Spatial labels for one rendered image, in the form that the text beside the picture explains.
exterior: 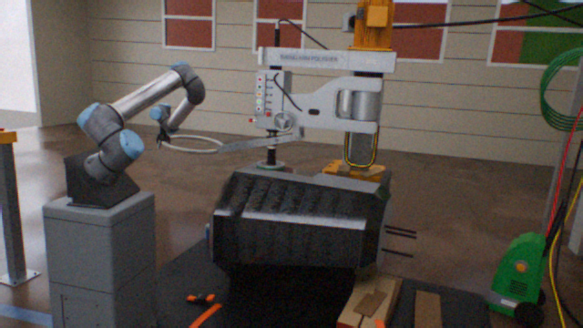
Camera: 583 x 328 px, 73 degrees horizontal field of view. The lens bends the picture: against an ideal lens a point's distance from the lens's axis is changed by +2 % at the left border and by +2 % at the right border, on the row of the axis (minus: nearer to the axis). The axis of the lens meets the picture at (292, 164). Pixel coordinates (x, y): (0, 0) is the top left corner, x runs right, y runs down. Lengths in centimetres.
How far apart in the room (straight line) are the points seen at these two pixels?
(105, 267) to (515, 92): 815
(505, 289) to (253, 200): 185
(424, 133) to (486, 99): 134
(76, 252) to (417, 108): 751
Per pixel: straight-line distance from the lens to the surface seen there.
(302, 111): 275
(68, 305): 253
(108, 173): 225
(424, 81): 878
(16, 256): 348
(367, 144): 340
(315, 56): 271
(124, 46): 1082
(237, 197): 270
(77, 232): 228
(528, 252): 310
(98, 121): 220
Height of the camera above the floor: 160
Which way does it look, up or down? 14 degrees down
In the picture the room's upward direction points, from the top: 4 degrees clockwise
